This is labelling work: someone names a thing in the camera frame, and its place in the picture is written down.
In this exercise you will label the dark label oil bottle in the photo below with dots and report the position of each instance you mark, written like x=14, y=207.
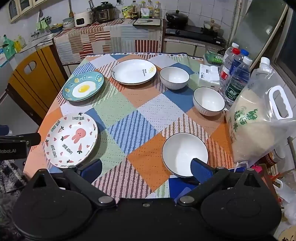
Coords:
x=133, y=10

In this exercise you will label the clear rice bag green print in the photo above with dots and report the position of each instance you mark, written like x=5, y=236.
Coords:
x=252, y=125

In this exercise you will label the blue fried egg plate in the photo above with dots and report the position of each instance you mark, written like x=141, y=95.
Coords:
x=83, y=89

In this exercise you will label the patchwork tablecloth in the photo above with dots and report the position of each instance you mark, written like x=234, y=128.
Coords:
x=138, y=120

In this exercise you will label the blue dish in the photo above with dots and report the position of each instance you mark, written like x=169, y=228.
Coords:
x=56, y=28

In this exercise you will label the white ribbed bowl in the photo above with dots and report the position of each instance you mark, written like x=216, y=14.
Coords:
x=173, y=75
x=208, y=99
x=180, y=150

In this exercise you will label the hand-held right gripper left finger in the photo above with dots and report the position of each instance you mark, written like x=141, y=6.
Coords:
x=92, y=167

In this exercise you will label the white rice cooker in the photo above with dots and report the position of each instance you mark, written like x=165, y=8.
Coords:
x=82, y=19

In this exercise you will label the cream wall cabinet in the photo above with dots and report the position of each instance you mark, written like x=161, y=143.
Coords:
x=20, y=8

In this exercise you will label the green label oil bottle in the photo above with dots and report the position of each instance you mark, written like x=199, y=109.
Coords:
x=143, y=10

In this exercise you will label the yellow green packet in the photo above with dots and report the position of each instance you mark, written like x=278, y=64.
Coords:
x=126, y=12

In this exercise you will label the striped patchwork counter cloth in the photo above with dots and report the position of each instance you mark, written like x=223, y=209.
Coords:
x=104, y=39

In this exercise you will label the white tissue pack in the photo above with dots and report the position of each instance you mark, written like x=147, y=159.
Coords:
x=208, y=76

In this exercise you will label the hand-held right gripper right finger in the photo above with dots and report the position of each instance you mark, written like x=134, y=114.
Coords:
x=200, y=171

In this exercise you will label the wooden spatula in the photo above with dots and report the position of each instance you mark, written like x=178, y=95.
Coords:
x=71, y=9

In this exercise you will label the green plastic basket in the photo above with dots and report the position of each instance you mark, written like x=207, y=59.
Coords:
x=214, y=58

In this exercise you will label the clear plastic water bottle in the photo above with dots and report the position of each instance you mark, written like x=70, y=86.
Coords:
x=234, y=45

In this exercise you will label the white label oil bottle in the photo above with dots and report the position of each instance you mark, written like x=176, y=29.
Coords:
x=157, y=10

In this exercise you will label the grey shaggy rug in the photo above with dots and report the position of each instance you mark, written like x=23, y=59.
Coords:
x=9, y=173

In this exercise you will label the white cooking pot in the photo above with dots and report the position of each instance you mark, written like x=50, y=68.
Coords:
x=211, y=25

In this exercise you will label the red label water bottle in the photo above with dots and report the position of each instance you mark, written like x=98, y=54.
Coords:
x=223, y=75

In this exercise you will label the glass window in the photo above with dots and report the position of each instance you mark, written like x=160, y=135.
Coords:
x=259, y=30

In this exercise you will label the black wok with lid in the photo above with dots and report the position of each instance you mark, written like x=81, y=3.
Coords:
x=177, y=17

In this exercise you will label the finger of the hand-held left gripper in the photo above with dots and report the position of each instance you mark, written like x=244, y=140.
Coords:
x=30, y=139

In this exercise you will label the white plastic jug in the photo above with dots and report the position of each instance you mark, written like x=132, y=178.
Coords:
x=281, y=192

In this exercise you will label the stack of small bowls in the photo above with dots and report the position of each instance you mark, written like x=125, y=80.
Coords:
x=68, y=22

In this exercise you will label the green hanging cloth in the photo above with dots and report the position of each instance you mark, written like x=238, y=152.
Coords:
x=42, y=24

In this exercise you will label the small yellow oil bottle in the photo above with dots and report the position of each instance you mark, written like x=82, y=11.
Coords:
x=149, y=4

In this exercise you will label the white sun print plate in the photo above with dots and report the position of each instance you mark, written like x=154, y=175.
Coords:
x=131, y=71

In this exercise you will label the blue label water bottle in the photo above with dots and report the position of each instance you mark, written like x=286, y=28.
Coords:
x=237, y=64

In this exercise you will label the red can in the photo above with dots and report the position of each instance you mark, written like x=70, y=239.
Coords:
x=275, y=157

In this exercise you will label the black gas stove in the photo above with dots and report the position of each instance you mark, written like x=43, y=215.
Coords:
x=192, y=31

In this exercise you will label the pink rabbit print plate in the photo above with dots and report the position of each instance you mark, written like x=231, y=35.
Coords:
x=69, y=143

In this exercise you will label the green label water bottle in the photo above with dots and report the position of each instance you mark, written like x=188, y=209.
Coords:
x=235, y=90

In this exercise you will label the black pressure cooker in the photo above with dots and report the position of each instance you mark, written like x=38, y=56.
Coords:
x=105, y=14

